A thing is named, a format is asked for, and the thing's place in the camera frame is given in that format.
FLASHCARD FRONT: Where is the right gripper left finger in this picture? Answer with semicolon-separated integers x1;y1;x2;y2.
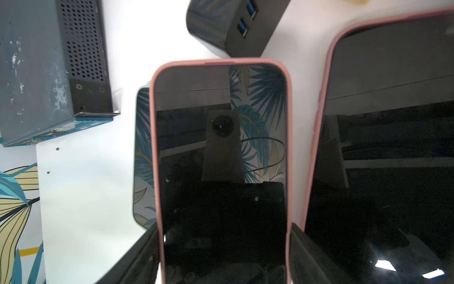
97;224;160;284

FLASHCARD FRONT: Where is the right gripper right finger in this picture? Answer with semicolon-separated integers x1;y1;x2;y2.
289;224;341;284

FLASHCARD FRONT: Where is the black phone grey case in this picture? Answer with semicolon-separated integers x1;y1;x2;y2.
132;86;157;229

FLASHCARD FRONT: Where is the black phone pink case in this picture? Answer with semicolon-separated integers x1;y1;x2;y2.
301;6;454;284

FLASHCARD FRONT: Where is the black power bank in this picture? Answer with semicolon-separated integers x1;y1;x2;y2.
186;0;290;58

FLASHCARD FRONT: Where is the yellow charger adapter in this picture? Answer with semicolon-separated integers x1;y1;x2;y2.
345;0;370;5

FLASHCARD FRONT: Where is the grey network switch box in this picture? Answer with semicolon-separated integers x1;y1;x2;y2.
1;1;117;147

